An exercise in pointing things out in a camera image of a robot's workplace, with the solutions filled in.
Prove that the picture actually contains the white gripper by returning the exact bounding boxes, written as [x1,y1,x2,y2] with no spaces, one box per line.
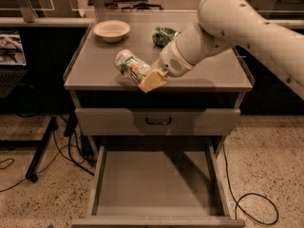
[139,23,233,93]

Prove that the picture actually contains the white crushed 7up can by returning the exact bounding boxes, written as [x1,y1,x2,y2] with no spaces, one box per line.
[114,49,151,85]

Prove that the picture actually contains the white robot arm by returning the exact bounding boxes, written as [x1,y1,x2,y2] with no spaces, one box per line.
[139,0,304,99]

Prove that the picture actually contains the green crushed can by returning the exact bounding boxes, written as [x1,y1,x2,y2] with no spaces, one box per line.
[152,27,181,47]

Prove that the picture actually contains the closed grey top drawer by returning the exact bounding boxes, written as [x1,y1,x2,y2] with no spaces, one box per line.
[75,108,240,136]

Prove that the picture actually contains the grey drawer cabinet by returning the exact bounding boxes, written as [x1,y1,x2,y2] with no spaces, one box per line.
[63,10,257,228]

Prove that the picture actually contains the open grey middle drawer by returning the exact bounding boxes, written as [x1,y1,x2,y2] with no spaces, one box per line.
[72,146,245,228]

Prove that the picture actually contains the white bowl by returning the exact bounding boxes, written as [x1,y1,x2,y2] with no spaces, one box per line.
[93,20,130,43]

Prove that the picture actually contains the black stand leg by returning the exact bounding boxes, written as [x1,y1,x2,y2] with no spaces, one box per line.
[0,115,58,182]

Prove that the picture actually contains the monitor screen at left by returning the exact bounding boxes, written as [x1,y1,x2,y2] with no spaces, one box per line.
[0,29,27,67]

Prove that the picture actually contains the black keyboard at left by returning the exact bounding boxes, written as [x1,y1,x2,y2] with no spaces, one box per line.
[0,69,28,98]

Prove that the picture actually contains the black drawer handle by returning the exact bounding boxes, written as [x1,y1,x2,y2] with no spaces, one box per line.
[145,117,172,125]

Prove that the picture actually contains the black cables under cabinet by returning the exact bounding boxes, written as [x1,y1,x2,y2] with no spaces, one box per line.
[0,112,98,193]

